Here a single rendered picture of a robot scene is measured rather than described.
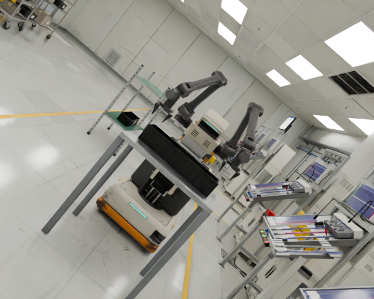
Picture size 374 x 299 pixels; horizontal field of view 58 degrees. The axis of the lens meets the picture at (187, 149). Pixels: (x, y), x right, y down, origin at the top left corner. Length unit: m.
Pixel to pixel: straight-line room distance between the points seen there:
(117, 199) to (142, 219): 0.26
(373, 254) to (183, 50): 9.62
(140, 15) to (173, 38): 1.34
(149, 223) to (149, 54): 9.63
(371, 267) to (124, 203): 2.19
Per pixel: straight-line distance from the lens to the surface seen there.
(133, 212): 2.75
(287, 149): 7.82
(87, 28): 12.64
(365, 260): 3.44
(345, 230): 3.37
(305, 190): 4.64
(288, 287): 3.35
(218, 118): 2.61
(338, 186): 4.73
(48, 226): 2.26
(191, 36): 11.91
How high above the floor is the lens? 1.23
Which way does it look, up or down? 8 degrees down
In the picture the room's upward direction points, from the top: 41 degrees clockwise
